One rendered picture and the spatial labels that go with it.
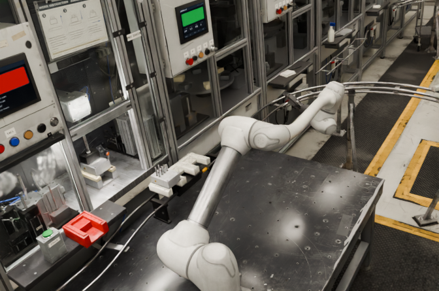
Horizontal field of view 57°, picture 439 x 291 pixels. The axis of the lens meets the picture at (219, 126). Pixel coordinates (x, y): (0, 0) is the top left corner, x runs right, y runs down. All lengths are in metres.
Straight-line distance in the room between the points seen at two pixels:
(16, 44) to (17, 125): 0.31
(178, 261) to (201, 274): 0.13
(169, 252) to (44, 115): 0.76
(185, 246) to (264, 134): 0.58
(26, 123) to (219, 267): 0.94
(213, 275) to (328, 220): 0.77
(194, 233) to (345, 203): 0.90
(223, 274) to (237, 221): 0.59
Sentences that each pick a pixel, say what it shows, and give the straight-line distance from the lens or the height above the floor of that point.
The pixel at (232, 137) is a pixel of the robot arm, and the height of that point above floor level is 1.20.
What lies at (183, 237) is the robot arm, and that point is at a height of 0.93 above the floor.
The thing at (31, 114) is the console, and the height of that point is 1.49.
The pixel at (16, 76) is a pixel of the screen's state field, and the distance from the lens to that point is 1.68.
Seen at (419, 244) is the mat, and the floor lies 0.01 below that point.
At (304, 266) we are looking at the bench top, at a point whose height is 0.68.
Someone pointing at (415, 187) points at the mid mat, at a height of 0.01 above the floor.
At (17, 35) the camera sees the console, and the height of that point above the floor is 1.79.
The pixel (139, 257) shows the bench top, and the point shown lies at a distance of 2.09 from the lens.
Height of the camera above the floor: 2.10
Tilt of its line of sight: 27 degrees down
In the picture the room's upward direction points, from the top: 7 degrees counter-clockwise
